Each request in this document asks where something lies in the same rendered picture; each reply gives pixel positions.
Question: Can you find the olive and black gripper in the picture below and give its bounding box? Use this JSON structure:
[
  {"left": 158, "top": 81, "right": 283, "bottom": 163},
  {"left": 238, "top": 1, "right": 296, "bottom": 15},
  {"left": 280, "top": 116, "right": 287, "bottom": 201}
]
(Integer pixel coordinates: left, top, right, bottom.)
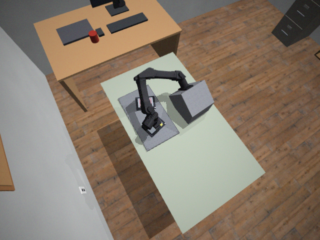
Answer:
[{"left": 153, "top": 119, "right": 163, "bottom": 130}]

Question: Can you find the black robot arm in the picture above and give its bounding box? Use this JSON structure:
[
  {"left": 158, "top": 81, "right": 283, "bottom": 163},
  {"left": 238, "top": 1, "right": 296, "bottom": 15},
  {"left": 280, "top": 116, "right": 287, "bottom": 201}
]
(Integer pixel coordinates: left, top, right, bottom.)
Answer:
[{"left": 133, "top": 67, "right": 194, "bottom": 131}]

